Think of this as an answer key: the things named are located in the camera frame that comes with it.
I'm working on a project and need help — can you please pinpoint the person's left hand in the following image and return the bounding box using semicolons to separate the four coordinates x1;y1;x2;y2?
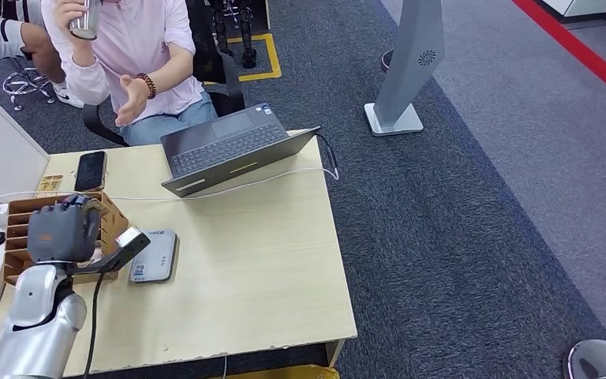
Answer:
114;74;151;128

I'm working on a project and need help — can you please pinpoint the person's right hand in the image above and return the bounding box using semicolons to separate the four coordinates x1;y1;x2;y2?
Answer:
53;0;91;51

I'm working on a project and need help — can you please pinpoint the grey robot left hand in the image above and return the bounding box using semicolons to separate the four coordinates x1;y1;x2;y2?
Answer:
27;194;103;265

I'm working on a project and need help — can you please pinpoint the black steel tumbler cup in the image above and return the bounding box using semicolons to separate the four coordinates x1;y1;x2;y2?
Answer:
69;0;103;42

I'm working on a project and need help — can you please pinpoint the gold room key card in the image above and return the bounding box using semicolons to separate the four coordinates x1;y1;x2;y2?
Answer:
36;174;64;193

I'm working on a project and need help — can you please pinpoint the wooden card organizer box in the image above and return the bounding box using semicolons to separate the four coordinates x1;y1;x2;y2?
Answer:
2;191;130;287

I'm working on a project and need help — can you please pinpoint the grey card reader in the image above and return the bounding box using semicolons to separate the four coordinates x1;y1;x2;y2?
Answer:
128;228;178;284

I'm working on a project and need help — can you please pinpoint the black smartphone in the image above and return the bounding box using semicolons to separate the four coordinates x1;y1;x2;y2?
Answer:
73;151;107;193

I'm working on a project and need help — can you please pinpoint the chrome stool base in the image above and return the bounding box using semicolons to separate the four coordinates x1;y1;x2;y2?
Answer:
2;57;58;112

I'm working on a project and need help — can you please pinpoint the grey open laptop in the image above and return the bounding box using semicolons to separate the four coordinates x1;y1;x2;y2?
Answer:
159;102;321;199

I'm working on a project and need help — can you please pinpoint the black office chair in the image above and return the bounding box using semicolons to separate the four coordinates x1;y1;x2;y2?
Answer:
82;0;246;148

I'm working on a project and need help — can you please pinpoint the white box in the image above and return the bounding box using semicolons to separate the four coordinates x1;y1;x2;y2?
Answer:
0;86;51;202

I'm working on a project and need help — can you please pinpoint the yellow object under table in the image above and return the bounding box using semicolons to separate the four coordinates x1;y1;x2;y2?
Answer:
224;364;341;379

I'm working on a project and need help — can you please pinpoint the grey kiosk stand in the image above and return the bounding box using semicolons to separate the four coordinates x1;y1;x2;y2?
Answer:
363;0;446;138

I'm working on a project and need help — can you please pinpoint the white cabinet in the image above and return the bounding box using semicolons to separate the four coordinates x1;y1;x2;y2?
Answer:
535;0;606;24

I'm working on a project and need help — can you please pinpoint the beaded bracelet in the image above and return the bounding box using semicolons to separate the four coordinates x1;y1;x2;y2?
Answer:
135;72;158;100

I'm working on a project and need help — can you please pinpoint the pale wrist camera on bracket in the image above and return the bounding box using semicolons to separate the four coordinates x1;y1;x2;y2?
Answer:
65;226;152;276

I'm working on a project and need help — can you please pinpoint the white cable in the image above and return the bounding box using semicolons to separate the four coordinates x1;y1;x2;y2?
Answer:
0;166;341;208

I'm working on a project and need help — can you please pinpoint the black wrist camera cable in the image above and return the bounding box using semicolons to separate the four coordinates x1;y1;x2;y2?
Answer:
82;271;107;379

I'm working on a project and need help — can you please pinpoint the black laptop cable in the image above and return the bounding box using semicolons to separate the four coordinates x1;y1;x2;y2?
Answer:
315;133;339;171

